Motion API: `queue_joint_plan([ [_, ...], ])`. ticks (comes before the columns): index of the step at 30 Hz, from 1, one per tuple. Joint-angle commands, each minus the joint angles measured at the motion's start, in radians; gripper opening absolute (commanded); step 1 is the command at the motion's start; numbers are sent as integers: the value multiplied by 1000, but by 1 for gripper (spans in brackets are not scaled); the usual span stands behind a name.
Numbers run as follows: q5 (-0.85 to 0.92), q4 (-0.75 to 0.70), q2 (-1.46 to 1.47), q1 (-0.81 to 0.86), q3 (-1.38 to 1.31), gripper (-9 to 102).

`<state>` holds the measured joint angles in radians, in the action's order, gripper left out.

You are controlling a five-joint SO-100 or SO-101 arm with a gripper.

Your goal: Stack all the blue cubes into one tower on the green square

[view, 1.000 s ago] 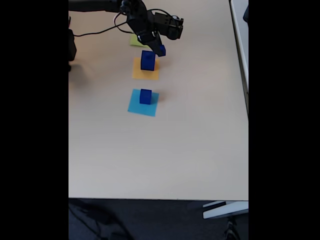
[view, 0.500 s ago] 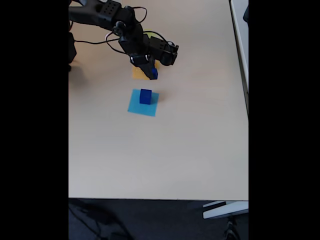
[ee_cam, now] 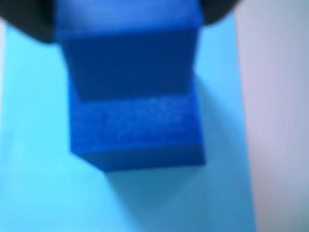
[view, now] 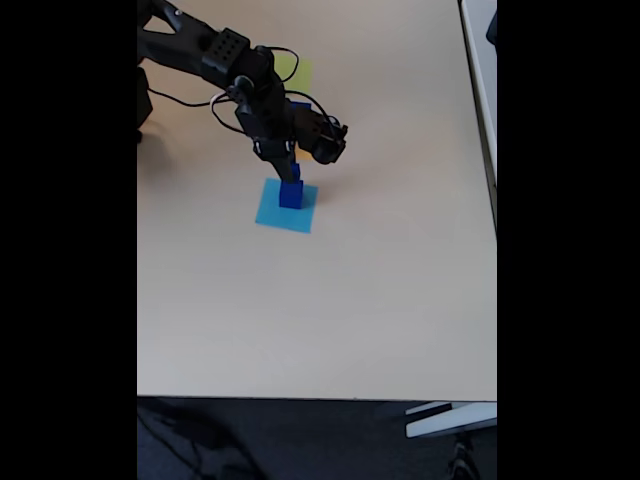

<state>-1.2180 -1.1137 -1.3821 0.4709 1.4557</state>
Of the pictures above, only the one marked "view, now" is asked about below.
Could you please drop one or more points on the small blue cube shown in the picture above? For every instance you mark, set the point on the small blue cube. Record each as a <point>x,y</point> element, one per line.
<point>298,172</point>

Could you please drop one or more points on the medium blue cube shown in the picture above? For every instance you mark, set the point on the medium blue cube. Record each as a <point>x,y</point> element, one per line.
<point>291,197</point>

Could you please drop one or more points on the light blue paper square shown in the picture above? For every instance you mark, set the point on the light blue paper square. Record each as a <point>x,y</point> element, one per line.
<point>270,217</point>

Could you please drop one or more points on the green paper square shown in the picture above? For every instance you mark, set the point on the green paper square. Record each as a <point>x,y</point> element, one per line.
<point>302,75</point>

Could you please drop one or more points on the large blue cube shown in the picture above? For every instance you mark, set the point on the large blue cube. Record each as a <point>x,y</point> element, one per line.
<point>302,106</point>

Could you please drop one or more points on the white neighbouring table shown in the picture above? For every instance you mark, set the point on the white neighbouring table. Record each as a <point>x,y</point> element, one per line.
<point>482,75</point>

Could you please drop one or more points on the dark blue chair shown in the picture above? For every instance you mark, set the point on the dark blue chair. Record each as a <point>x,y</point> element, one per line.
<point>493,27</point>

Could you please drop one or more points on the white table leg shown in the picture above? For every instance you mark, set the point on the white table leg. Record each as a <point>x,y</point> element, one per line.
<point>450,422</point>

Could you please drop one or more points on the black camera box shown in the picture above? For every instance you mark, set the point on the black camera box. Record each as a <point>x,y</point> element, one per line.
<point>322,140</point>

